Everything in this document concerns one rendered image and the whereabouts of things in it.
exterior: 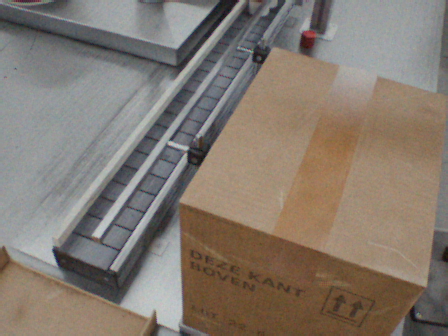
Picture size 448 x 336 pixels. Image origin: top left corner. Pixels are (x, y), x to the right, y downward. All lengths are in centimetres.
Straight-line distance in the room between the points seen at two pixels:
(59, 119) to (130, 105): 15
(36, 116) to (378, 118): 69
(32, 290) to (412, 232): 54
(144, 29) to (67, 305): 68
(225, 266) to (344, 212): 14
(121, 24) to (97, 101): 23
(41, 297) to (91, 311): 8
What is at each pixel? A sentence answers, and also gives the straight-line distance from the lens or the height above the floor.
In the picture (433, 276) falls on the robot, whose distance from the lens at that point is 159.
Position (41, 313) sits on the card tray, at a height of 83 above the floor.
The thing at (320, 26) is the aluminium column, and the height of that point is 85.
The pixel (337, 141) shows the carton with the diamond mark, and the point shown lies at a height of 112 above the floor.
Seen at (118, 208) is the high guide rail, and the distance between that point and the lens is 67.
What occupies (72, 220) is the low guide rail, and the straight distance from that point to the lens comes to 73.
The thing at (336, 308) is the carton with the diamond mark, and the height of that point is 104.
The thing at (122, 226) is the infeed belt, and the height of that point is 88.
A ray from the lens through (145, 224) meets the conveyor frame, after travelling 75.
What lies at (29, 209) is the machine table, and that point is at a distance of 87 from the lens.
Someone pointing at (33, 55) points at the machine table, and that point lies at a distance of 123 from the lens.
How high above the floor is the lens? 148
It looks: 47 degrees down
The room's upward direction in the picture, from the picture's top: 5 degrees clockwise
